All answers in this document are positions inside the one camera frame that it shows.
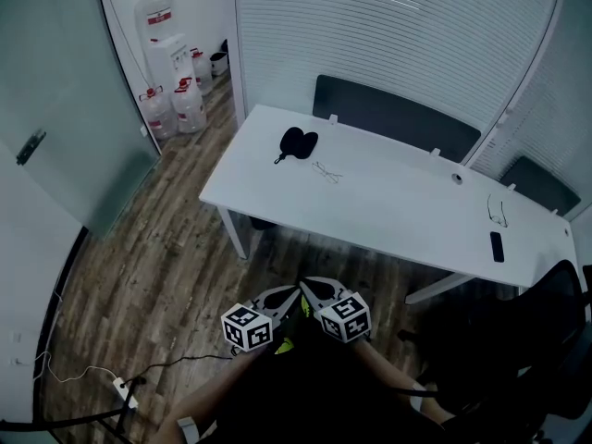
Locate black glasses case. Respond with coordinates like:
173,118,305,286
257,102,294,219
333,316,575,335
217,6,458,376
273,126,319,166

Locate black office chair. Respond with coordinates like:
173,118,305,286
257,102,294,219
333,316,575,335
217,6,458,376
397,259,592,444

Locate clear water jug red cap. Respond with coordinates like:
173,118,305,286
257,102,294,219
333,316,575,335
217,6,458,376
138,85,179,141
189,47,215,97
170,77,208,134

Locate narrow white slatted blinds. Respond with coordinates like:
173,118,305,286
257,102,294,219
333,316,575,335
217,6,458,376
466,0,592,207

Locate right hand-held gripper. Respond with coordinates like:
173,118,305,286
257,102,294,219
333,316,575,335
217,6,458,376
299,276,372,344

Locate black door handle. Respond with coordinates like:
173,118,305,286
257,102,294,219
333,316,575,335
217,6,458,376
16,129,47,167

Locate black floor stand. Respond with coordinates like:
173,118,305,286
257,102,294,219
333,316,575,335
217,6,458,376
0,376,149,444

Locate white water dispenser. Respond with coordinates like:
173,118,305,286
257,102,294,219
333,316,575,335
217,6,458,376
146,33,195,96

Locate thin wire-frame glasses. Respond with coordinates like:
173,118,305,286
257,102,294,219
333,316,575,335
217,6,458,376
311,160,344,185

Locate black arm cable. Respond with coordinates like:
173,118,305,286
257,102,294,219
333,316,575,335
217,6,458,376
392,386,440,400

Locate person's right forearm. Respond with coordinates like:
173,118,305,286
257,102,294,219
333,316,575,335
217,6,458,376
349,338,459,429

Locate white desk leg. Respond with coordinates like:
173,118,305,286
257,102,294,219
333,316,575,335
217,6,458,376
216,205,251,261
404,273,475,305

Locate person's left forearm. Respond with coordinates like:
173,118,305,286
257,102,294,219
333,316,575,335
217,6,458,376
156,349,260,444

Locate short dark desk divider panel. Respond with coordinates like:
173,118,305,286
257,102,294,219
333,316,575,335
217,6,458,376
499,155,583,216

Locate dark thin-frame glasses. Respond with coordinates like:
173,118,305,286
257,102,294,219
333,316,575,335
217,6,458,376
486,193,509,228

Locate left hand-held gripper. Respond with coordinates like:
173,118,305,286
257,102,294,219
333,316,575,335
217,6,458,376
220,284,302,353

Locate large water bottle red label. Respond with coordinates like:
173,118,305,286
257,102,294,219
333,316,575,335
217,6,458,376
133,0,176,43

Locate white power strip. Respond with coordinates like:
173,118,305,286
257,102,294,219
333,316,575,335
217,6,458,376
112,376,140,410

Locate person's black clothing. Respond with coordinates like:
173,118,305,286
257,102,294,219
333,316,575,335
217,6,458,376
193,330,445,444

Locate thin white cable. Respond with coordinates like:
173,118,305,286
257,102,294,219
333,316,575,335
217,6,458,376
31,351,117,384

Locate frosted glass door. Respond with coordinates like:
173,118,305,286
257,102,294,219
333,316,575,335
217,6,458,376
0,0,162,242

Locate black smartphone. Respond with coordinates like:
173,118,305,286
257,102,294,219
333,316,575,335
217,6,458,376
489,230,506,264

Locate thin black floor cable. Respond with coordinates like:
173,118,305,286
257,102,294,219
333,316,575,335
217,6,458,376
131,353,235,384

